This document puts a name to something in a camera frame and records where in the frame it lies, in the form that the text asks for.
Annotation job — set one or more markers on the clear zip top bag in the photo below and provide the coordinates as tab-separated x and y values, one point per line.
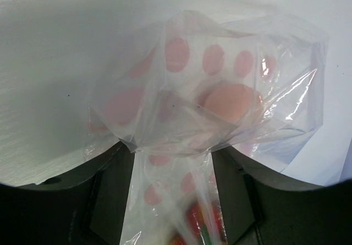
181	89

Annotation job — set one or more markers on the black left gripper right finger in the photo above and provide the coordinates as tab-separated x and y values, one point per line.
262	206

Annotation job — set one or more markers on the small peach toy ball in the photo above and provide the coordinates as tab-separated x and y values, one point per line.
232	102

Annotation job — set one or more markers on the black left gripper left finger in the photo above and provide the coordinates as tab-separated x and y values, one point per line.
85	205

